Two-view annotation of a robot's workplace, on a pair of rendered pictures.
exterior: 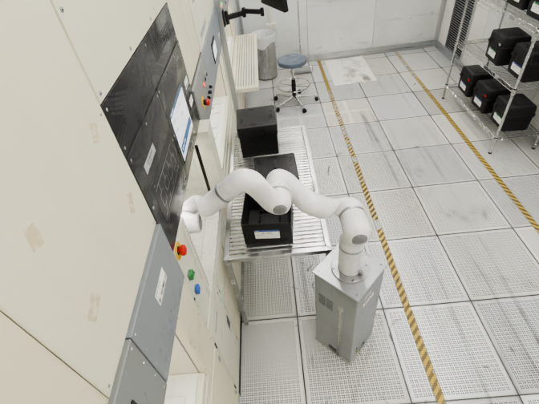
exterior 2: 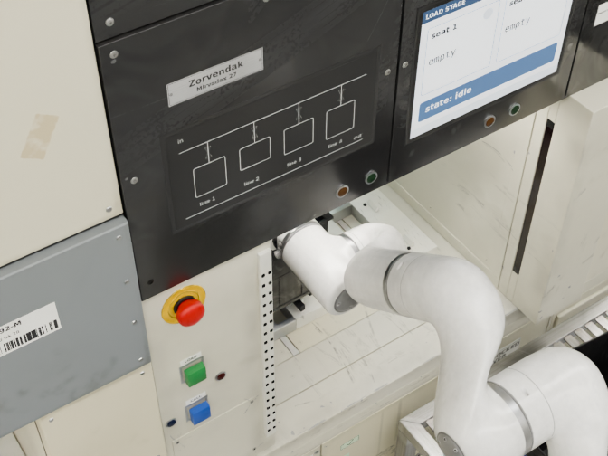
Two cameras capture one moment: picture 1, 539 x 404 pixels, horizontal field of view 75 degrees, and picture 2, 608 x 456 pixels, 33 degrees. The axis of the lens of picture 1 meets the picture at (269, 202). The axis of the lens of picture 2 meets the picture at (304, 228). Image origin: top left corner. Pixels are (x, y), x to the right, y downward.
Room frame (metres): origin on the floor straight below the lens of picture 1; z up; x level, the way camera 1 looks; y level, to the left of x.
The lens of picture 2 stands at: (0.43, -0.44, 2.41)
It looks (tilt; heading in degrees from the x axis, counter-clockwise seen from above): 46 degrees down; 52
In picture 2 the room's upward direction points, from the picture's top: straight up
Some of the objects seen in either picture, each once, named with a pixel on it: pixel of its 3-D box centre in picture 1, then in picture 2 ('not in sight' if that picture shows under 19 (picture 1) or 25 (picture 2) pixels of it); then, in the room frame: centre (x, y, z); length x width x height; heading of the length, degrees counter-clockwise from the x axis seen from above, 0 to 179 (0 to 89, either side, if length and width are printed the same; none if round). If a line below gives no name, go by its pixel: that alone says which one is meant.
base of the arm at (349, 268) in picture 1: (350, 256); not in sight; (1.06, -0.36, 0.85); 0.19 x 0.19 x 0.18
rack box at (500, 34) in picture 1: (506, 46); not in sight; (3.28, -2.49, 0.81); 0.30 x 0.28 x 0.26; 172
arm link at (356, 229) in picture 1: (354, 233); not in sight; (1.03, -0.36, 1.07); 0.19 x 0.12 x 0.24; 176
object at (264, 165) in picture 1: (275, 171); not in sight; (1.86, -0.07, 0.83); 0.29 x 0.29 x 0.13; 88
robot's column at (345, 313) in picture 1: (346, 305); not in sight; (1.06, -0.36, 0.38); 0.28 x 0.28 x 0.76; 42
